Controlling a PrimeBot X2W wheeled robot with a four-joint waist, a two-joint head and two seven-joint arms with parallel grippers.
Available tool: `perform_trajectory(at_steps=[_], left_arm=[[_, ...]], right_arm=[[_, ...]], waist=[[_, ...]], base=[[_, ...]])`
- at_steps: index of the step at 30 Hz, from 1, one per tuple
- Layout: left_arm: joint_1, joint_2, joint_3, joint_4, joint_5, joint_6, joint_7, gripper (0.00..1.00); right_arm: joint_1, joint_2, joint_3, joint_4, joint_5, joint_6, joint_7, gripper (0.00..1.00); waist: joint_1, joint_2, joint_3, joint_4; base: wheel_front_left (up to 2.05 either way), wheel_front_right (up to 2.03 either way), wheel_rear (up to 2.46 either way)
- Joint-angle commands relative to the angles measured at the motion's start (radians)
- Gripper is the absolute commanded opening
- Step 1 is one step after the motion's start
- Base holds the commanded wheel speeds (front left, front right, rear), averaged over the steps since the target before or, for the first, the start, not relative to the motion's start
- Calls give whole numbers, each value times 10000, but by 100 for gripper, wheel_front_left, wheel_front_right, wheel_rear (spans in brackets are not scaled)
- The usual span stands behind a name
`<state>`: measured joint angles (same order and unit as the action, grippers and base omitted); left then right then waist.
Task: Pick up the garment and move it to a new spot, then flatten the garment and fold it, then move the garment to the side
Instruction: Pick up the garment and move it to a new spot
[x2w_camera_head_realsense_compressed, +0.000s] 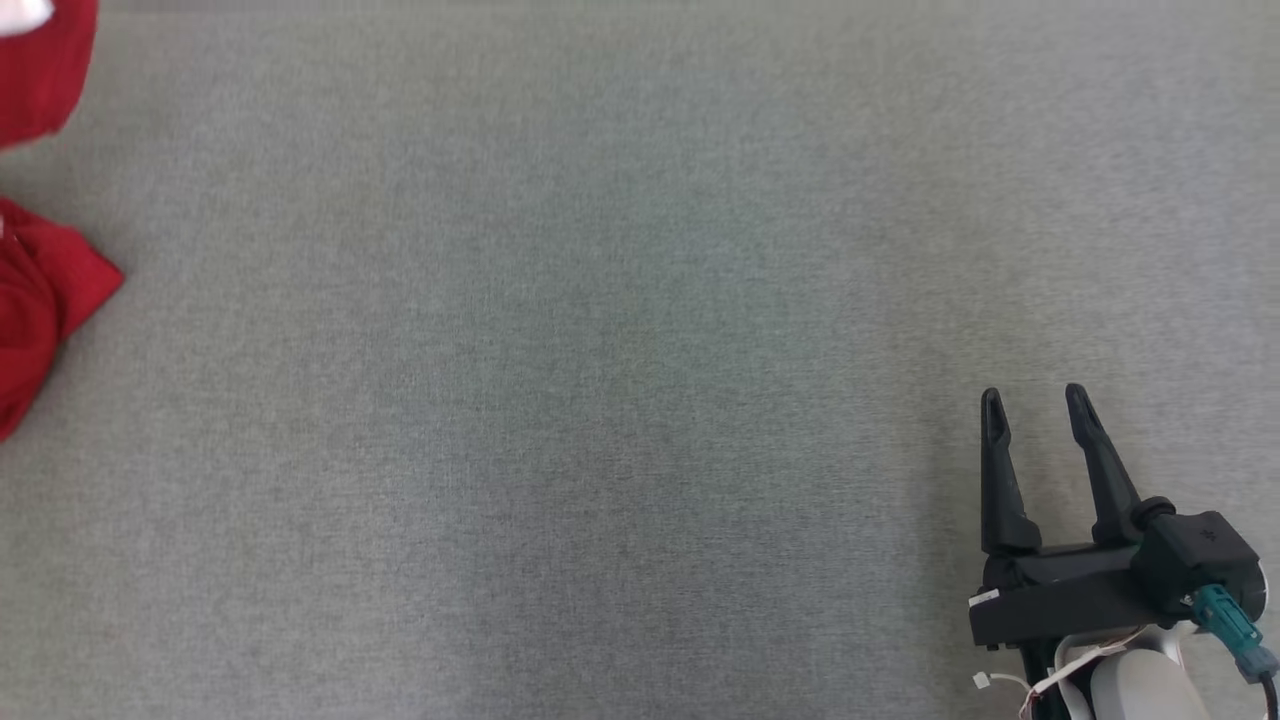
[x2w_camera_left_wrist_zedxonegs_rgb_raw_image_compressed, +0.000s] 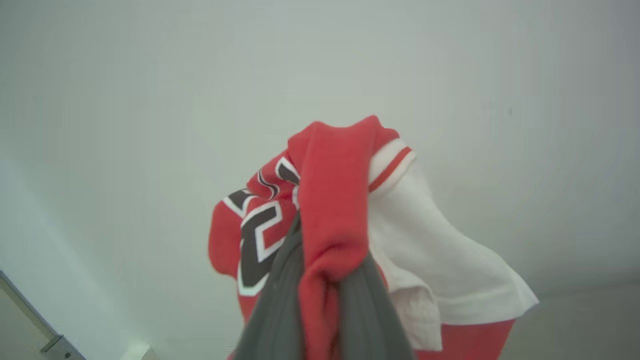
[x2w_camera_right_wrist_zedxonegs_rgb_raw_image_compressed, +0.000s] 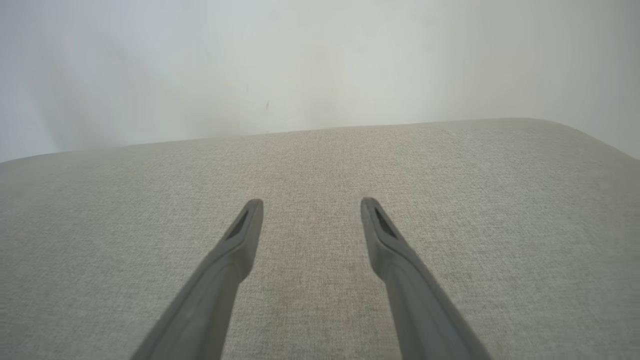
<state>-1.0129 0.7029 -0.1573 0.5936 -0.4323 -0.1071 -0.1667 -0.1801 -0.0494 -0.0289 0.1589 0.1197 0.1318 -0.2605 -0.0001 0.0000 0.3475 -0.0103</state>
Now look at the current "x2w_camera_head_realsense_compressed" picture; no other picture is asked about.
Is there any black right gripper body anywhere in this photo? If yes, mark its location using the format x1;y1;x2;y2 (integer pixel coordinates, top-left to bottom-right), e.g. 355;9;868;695
968;540;1193;651

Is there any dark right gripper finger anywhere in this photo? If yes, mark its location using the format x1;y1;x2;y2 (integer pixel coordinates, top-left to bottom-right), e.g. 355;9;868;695
1064;382;1147;548
980;387;1044;558

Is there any red jersey with letter print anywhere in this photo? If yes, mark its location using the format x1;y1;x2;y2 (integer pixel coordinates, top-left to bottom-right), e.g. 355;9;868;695
0;197;125;442

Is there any grey fabric sofa seat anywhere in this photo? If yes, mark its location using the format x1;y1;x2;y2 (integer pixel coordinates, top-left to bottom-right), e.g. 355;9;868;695
0;0;1280;720

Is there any black cable with teal plug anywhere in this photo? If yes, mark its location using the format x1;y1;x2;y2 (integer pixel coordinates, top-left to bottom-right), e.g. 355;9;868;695
1188;584;1280;720

